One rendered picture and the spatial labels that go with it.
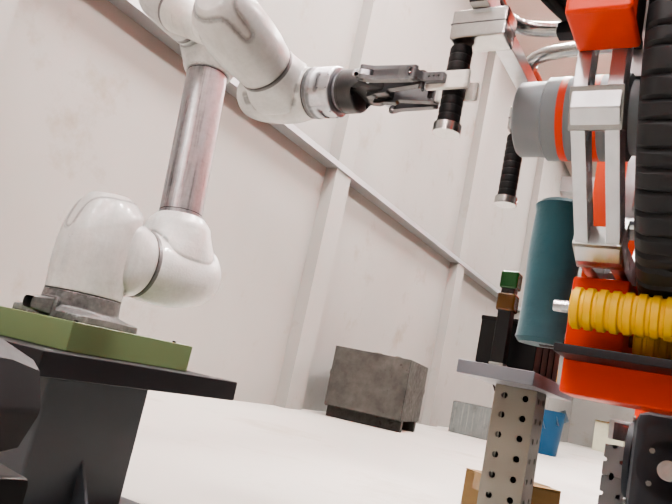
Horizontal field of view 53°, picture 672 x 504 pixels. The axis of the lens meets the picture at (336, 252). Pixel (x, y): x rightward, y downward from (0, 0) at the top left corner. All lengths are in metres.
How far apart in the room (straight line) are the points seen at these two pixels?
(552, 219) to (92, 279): 0.88
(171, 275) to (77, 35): 3.29
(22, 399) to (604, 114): 0.81
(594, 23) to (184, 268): 0.99
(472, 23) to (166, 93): 4.13
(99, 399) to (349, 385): 5.27
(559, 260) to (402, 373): 5.27
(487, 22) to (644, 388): 0.58
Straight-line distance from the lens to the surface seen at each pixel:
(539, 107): 1.16
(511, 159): 1.38
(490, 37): 1.10
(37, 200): 4.40
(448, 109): 1.06
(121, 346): 1.33
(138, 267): 1.44
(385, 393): 6.45
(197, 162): 1.61
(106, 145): 4.72
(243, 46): 1.11
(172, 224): 1.54
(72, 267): 1.40
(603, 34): 0.91
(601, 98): 0.91
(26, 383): 0.17
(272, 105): 1.20
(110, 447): 1.43
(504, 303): 1.51
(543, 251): 1.22
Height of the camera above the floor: 0.35
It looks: 11 degrees up
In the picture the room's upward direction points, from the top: 12 degrees clockwise
